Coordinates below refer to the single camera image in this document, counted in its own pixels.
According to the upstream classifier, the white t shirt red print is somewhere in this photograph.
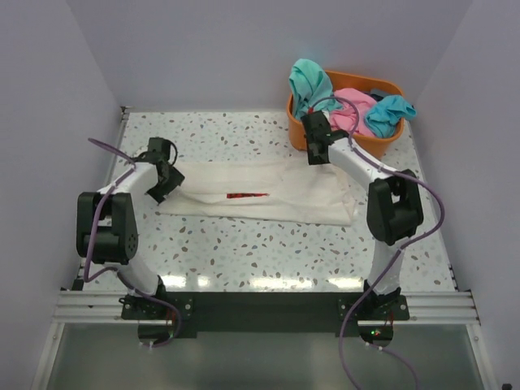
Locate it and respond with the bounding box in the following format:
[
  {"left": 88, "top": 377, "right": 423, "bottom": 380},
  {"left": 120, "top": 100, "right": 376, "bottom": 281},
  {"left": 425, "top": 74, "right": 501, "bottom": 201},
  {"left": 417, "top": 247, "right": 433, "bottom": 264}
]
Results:
[{"left": 158, "top": 156, "right": 355, "bottom": 226}]

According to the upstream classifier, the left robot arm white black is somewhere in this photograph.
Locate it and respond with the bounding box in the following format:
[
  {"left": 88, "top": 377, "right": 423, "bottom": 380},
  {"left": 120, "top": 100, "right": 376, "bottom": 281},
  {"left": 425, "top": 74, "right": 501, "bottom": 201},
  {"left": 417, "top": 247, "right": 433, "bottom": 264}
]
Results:
[{"left": 76, "top": 137, "right": 184, "bottom": 302}]

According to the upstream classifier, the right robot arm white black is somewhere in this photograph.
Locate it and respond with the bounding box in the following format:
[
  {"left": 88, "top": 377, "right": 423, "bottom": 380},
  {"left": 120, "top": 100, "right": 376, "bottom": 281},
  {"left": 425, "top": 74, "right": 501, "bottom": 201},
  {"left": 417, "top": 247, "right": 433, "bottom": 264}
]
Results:
[{"left": 301, "top": 111, "right": 424, "bottom": 299}]

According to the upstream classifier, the pink t shirt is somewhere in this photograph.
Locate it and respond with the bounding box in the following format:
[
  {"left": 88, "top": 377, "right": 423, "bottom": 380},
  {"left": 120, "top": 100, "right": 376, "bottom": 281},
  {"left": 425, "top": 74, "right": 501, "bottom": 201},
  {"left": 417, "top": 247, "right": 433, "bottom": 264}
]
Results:
[{"left": 329, "top": 88, "right": 376, "bottom": 137}]

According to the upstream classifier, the teal green t shirt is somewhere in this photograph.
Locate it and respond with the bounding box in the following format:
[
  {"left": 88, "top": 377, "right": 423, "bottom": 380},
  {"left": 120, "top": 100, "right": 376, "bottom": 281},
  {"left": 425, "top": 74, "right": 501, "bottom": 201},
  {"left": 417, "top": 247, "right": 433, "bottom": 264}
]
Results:
[{"left": 288, "top": 58, "right": 342, "bottom": 119}]

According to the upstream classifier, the orange plastic laundry basket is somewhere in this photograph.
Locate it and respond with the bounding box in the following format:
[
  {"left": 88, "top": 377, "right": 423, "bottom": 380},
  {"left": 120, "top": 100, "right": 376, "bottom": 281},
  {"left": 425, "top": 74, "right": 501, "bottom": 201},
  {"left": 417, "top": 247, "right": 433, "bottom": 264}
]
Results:
[{"left": 286, "top": 69, "right": 405, "bottom": 160}]

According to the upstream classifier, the light blue t shirt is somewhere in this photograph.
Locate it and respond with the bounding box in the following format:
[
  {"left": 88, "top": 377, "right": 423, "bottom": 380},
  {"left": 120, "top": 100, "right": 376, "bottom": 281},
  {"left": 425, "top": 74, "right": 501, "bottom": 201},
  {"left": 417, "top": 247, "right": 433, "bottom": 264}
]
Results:
[{"left": 364, "top": 95, "right": 417, "bottom": 139}]

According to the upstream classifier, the dark navy garment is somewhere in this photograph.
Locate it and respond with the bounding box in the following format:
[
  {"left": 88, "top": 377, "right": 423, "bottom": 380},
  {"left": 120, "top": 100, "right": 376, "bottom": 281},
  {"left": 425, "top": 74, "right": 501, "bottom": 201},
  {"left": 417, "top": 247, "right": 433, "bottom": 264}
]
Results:
[{"left": 369, "top": 89, "right": 389, "bottom": 102}]

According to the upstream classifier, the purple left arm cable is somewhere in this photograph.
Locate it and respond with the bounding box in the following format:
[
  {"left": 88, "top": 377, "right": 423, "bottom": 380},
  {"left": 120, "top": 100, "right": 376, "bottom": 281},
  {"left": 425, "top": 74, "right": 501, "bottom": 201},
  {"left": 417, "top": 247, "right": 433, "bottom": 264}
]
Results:
[{"left": 83, "top": 137, "right": 182, "bottom": 346}]

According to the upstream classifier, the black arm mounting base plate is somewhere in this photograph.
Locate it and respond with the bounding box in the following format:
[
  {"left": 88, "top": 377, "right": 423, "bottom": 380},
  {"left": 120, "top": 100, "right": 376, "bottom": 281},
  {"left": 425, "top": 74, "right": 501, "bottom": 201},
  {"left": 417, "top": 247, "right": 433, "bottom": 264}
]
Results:
[{"left": 119, "top": 292, "right": 410, "bottom": 341}]

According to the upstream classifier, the aluminium table frame rail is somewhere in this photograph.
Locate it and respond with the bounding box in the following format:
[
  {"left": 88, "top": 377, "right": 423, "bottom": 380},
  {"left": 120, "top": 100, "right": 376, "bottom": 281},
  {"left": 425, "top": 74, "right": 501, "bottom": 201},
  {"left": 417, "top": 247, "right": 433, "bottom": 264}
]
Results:
[{"left": 53, "top": 286, "right": 479, "bottom": 325}]

